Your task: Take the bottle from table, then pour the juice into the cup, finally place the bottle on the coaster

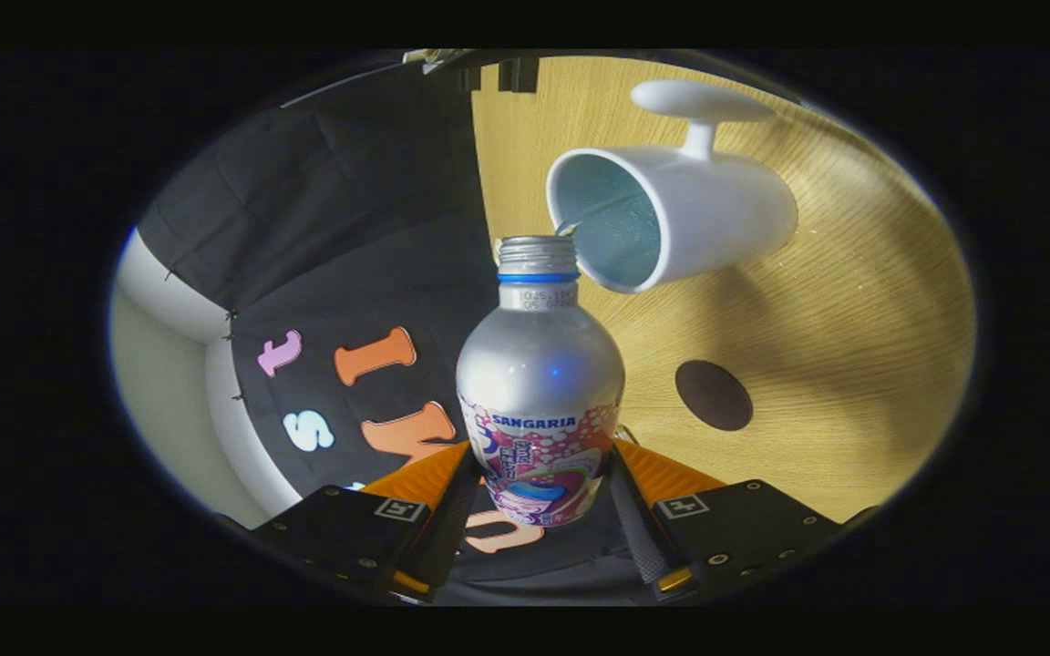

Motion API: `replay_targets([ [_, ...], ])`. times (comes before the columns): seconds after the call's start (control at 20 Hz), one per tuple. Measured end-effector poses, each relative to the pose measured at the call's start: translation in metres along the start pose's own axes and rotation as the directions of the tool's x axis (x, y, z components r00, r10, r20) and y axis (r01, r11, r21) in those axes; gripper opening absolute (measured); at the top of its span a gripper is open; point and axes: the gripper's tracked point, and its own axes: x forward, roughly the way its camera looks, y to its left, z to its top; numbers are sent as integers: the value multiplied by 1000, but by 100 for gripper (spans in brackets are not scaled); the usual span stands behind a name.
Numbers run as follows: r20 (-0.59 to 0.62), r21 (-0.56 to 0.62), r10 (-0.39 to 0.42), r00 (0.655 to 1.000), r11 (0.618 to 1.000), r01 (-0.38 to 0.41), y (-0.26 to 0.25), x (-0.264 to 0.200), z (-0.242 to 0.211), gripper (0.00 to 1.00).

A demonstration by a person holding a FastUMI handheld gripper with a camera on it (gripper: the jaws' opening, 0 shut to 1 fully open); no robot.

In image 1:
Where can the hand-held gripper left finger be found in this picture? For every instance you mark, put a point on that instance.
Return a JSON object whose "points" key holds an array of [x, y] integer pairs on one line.
{"points": [[447, 533]]}

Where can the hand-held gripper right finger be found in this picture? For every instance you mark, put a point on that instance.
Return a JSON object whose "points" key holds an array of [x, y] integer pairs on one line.
{"points": [[639, 538]]}

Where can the dark brown round coaster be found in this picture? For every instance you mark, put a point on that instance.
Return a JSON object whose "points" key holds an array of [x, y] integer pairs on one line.
{"points": [[715, 394]]}

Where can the silver juice bottle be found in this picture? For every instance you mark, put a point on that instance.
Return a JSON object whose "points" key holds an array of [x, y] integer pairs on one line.
{"points": [[539, 364]]}

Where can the white cup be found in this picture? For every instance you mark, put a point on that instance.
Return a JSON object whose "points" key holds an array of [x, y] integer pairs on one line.
{"points": [[716, 210]]}

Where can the wooden table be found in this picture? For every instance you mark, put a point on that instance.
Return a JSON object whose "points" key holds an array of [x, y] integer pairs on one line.
{"points": [[853, 319]]}

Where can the black backdrop cloth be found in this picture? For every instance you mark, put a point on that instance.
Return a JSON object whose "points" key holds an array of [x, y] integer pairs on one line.
{"points": [[352, 228]]}

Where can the small black block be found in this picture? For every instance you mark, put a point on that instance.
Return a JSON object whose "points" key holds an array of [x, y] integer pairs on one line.
{"points": [[469, 78]]}

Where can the large black block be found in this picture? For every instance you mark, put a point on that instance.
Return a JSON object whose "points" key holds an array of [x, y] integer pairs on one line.
{"points": [[518, 75]]}

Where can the white device on stand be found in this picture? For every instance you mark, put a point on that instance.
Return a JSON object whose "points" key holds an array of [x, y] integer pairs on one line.
{"points": [[429, 58]]}

